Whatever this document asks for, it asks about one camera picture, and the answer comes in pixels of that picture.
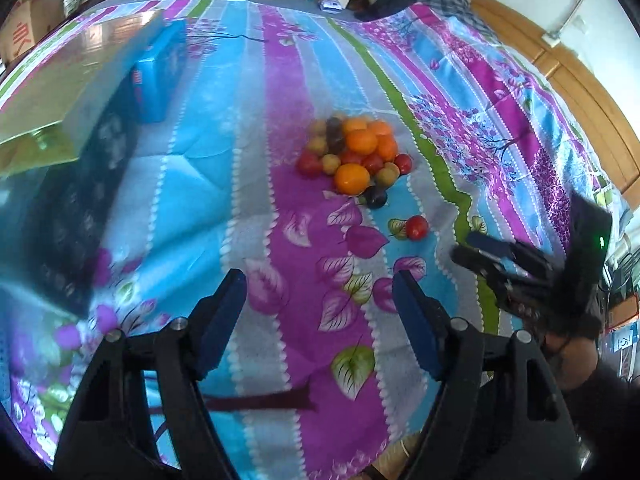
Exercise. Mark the red tomato pile left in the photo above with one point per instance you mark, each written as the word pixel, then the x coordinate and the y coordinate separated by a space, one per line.
pixel 309 165

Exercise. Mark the orange in pile centre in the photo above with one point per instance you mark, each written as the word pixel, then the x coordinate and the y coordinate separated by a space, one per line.
pixel 362 142

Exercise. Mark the large orange front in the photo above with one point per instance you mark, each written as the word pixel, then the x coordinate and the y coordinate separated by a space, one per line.
pixel 351 179

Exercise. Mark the colourful striped floral bedsheet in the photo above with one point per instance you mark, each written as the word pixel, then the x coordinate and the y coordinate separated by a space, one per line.
pixel 318 377

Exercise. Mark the black patterned box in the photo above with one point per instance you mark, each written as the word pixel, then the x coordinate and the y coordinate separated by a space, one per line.
pixel 53 219

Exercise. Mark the single red tomato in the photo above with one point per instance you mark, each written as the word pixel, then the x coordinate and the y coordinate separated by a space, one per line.
pixel 416 228

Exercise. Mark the blue rectangular box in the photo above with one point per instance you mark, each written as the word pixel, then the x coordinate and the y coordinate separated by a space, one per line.
pixel 157 73

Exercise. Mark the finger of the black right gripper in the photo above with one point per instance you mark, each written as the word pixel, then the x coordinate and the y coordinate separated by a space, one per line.
pixel 494 273
pixel 526 257

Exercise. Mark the lower cardboard box red print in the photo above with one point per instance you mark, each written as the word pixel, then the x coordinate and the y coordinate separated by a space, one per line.
pixel 26 25

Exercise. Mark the wooden bed headboard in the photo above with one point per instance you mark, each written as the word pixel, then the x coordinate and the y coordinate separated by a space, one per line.
pixel 605 125

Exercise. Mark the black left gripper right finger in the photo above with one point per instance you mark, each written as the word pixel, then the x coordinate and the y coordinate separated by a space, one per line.
pixel 498 413

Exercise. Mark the dark plum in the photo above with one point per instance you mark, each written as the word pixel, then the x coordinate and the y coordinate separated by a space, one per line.
pixel 374 197

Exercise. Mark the gold red flat box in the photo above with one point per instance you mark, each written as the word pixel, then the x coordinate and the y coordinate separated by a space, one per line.
pixel 49 119

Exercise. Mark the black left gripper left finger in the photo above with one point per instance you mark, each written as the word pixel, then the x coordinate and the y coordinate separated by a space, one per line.
pixel 108 432

